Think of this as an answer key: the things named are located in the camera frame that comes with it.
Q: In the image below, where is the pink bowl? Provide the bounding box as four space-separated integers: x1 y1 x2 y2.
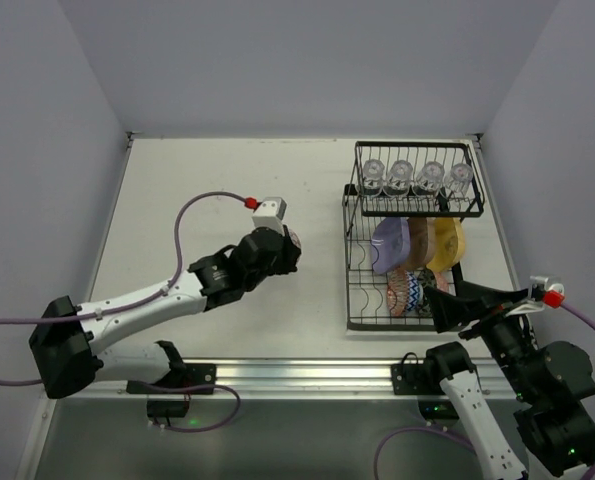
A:
435 273 450 293

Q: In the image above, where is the blue zigzag bowl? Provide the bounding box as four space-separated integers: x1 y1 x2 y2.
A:
404 271 424 314

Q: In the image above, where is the green leaf bowl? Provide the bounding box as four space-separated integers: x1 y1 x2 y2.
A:
417 268 437 318

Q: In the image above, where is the orange patterned bowl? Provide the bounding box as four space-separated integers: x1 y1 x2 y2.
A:
386 269 413 317

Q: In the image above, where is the brown plate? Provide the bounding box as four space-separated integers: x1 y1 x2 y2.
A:
402 217 436 271

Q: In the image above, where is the purple plate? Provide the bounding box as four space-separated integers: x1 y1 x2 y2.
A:
370 217 410 275

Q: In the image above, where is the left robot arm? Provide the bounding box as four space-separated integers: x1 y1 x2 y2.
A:
29 227 302 399

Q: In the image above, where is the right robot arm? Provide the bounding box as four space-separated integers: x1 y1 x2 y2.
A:
423 277 595 479

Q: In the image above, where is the yellow plate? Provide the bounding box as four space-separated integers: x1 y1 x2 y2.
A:
427 217 466 273

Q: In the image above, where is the right black controller box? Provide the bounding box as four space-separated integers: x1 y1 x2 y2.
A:
418 400 459 422

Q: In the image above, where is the black controller box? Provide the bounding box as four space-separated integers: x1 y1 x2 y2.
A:
146 400 190 426
418 400 459 422

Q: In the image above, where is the clear glass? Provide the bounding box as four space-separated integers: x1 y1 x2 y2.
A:
412 161 445 196
360 159 385 197
383 160 413 197
444 162 474 198

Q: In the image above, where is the left black controller box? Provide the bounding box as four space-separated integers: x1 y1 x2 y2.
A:
146 400 190 426

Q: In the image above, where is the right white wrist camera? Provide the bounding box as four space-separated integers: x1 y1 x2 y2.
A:
508 275 565 315

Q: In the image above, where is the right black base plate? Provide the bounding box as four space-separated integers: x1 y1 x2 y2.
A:
390 352 432 396

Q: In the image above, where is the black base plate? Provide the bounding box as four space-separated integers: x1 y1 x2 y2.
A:
390 352 432 396
126 362 217 395

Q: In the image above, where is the black wire dish rack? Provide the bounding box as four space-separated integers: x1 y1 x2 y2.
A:
342 139 485 333

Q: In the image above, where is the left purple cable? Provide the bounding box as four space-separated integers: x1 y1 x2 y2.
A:
0 190 261 387

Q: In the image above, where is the aluminium mounting rail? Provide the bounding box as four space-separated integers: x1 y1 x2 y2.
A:
84 357 518 401

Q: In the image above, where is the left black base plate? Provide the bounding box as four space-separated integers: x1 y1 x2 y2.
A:
126 362 217 395

